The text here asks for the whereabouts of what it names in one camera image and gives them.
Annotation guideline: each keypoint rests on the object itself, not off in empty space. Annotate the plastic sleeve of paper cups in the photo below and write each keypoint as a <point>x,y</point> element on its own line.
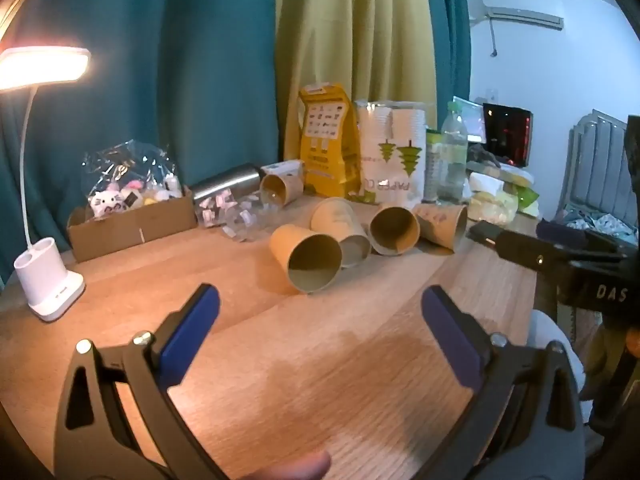
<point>395,160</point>

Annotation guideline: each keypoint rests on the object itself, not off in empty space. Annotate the clear bag of small sweets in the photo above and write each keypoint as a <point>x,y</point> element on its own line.
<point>235,217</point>

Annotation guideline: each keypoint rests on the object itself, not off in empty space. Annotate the clear bag of toys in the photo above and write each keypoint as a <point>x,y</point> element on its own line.
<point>125,165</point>

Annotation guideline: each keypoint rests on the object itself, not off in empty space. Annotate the cardboard box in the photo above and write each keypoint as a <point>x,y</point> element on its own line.
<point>125,227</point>

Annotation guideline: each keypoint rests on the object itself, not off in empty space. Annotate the white air conditioner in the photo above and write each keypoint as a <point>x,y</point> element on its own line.
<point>520,12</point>

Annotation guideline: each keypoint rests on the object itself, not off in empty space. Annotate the white cat plush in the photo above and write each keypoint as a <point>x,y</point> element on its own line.
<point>107,201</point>

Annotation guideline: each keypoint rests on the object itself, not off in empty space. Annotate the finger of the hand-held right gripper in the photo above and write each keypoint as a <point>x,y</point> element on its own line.
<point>520,250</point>
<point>560,234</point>

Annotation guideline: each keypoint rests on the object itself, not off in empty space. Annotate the patterned blanket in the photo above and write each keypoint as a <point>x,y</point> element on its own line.
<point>600,222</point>

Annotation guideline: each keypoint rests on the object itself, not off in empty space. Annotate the yellow snack bag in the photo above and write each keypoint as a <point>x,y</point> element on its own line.
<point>492,207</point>

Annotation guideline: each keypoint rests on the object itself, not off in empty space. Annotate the white desk lamp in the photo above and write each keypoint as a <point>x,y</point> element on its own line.
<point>50,290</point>

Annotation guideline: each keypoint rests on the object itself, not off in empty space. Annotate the brown paper cup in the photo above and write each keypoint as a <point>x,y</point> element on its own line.
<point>442,222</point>
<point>337,220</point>
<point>285,189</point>
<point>395,230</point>
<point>300,245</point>

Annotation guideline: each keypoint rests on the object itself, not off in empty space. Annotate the clear plastic bottle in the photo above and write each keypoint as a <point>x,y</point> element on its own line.
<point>453,160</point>

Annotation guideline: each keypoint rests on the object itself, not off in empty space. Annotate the yellow paper bag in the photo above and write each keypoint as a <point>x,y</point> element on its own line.
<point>327,160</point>

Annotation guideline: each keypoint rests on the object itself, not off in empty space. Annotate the small white box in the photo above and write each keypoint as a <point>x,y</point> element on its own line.
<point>282,166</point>

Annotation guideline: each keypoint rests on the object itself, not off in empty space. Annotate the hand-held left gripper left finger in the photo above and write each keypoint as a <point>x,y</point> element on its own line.
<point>187,332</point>

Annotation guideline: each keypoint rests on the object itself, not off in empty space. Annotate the person's left hand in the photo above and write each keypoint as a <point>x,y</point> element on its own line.
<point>300,469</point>

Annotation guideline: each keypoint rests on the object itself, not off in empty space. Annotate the green snack packet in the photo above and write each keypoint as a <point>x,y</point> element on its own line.
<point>527,200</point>

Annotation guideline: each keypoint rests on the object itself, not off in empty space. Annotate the green screen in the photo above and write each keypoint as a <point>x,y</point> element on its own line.
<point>470,117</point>

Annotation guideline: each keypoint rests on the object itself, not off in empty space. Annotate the white cloth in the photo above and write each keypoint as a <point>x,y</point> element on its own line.
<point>550,340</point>

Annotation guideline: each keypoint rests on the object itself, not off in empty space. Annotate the stainless steel bottle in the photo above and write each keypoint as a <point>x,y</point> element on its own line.
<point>225,180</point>

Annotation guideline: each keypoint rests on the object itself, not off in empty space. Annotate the teal curtain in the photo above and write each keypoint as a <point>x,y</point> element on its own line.
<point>455,35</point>
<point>175,75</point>

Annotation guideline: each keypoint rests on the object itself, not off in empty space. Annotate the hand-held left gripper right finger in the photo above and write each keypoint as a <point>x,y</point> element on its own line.
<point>450,335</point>

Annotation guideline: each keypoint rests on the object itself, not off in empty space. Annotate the yellow curtain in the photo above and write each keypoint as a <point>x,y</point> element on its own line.
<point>360,35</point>

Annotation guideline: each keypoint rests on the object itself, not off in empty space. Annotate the green labelled container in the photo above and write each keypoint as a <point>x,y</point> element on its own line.
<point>432,165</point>

